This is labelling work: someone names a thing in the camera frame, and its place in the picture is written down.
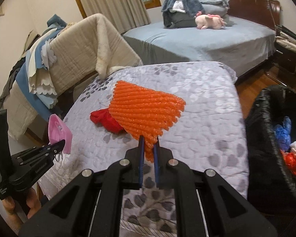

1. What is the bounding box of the pink plastic wrapper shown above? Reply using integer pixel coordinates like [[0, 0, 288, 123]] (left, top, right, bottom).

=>
[[48, 114, 73, 155]]

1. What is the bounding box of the red cloth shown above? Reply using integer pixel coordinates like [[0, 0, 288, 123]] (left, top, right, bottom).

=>
[[90, 108, 125, 134]]

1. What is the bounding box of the orange foam net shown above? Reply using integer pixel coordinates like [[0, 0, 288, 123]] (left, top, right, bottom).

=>
[[108, 80, 186, 162]]

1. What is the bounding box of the blue plastic bag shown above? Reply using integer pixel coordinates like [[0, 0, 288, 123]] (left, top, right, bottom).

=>
[[274, 116, 291, 152]]

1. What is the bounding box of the red plastic bag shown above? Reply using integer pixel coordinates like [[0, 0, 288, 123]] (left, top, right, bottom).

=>
[[281, 150, 296, 176]]

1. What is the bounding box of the black trash bag bin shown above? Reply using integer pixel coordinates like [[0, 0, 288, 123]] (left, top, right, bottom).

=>
[[245, 85, 296, 217]]

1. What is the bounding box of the person's left hand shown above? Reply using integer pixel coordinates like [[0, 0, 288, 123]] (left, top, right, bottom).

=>
[[2, 188, 41, 230]]

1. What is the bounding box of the grey leaf-pattern quilt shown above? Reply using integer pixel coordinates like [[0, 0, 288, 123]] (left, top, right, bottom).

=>
[[37, 60, 250, 237]]

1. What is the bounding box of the blue and white felt cloth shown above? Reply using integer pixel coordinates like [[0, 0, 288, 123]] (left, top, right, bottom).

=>
[[16, 14, 67, 109]]

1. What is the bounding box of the dark hanging garment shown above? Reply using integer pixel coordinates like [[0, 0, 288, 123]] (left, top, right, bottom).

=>
[[0, 57, 25, 110]]

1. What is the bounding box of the beige quilted blanket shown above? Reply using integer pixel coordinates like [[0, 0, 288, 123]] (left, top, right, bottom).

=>
[[3, 13, 143, 140]]

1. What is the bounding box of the blue bed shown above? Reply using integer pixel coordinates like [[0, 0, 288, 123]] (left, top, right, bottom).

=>
[[123, 17, 275, 76]]

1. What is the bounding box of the pink plush pig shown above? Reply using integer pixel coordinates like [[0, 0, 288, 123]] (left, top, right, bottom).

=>
[[195, 11, 227, 29]]

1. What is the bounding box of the pile of folded clothes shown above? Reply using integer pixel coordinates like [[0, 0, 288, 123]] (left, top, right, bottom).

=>
[[161, 0, 230, 28]]

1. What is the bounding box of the beige curtain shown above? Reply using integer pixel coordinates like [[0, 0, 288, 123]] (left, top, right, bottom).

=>
[[80, 0, 151, 33]]

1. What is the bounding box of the dark wooden headboard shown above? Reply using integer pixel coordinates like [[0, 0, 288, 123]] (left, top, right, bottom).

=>
[[228, 0, 281, 30]]

